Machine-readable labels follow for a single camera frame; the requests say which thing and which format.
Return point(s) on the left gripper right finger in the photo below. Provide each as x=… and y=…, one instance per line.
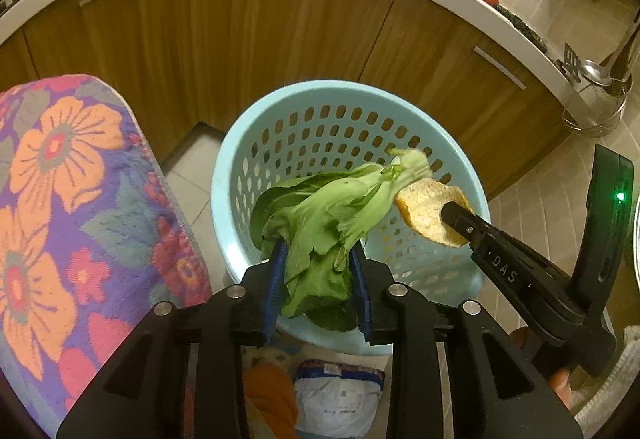
x=494, y=391

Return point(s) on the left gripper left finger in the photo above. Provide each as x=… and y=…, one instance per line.
x=140, y=392

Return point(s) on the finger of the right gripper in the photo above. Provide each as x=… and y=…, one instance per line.
x=457, y=218

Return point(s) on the orange peel piece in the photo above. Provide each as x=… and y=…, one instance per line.
x=420, y=205

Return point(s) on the green bok choy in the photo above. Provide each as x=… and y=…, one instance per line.
x=321, y=218

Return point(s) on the person right hand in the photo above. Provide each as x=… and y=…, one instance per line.
x=528, y=342

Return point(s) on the floral tablecloth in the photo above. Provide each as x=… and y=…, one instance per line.
x=92, y=239

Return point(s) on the white package on floor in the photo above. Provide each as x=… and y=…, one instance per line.
x=336, y=400

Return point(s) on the light blue plastic basket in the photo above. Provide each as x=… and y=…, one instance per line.
x=333, y=125

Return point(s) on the metal ladle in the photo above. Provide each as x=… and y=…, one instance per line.
x=617, y=66

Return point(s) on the wooden cabinet front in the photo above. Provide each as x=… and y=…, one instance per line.
x=180, y=63

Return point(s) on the metal wire strainer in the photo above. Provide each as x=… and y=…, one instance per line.
x=592, y=112

